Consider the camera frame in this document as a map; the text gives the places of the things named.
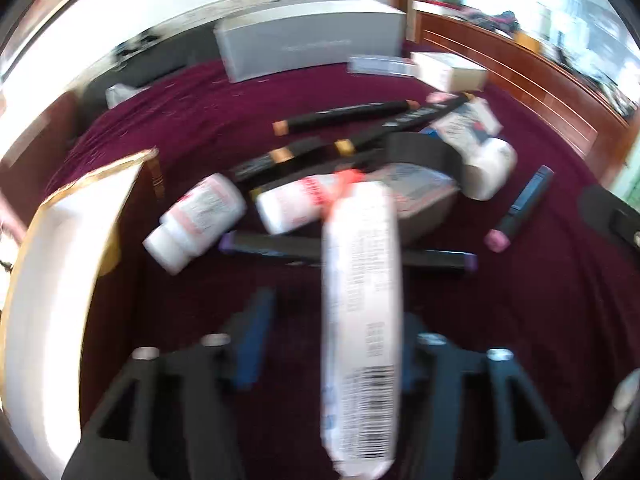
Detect wooden counter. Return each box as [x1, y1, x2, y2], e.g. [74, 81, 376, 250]
[412, 2, 631, 186]

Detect white bottle with red label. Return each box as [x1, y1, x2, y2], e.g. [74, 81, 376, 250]
[255, 170, 351, 236]

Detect black marker with brown band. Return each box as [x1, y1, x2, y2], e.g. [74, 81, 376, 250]
[231, 140, 326, 183]

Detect white box with gold trim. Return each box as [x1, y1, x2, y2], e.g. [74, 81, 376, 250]
[0, 147, 163, 480]

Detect grey cardboard box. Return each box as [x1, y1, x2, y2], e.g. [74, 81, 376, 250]
[214, 0, 407, 83]

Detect small white carton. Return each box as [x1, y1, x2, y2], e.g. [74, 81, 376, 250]
[411, 51, 488, 92]

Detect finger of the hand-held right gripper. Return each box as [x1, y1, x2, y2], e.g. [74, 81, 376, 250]
[576, 184, 640, 252]

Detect black tape roll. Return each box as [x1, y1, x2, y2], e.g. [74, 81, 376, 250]
[384, 131, 465, 183]

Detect black sofa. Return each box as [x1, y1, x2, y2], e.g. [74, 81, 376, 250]
[80, 27, 226, 116]

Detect black gadgets on sofa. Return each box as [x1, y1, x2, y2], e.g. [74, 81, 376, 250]
[115, 30, 156, 58]

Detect blue and white box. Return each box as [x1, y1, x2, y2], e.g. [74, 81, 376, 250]
[419, 97, 503, 153]

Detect white plastic bag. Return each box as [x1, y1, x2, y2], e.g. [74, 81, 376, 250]
[105, 82, 151, 110]

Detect person's right hand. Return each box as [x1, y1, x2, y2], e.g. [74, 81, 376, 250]
[577, 367, 640, 480]

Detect brown leather chair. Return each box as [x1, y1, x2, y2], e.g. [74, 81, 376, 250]
[0, 87, 86, 211]

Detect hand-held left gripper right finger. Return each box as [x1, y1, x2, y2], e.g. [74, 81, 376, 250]
[395, 310, 583, 480]

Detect black marker with gold cap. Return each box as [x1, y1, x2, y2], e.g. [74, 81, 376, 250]
[334, 92, 476, 157]

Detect grey plastic packet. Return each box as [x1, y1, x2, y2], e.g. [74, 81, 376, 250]
[380, 162, 461, 247]

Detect white pill bottle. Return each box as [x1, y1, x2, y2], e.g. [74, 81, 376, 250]
[142, 172, 248, 277]

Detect black marker with pink cap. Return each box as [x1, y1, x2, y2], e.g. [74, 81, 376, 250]
[484, 165, 555, 252]

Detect glass window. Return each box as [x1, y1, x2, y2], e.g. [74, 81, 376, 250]
[465, 0, 640, 86]

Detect clear plastic packet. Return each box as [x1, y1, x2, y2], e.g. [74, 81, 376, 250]
[347, 55, 418, 78]

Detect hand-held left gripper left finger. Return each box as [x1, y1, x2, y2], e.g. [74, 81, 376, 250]
[62, 287, 278, 480]

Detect white tube with orange cap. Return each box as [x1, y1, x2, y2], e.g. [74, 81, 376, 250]
[320, 170, 403, 478]

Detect wooden door frame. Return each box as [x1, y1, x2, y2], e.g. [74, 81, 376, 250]
[390, 0, 423, 43]

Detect round white bottle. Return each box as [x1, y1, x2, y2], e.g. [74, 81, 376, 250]
[460, 137, 518, 202]

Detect black marker with purple caps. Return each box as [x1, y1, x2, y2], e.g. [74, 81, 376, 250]
[219, 231, 478, 275]

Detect black marker with peach caps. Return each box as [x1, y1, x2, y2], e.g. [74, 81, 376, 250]
[272, 100, 420, 136]

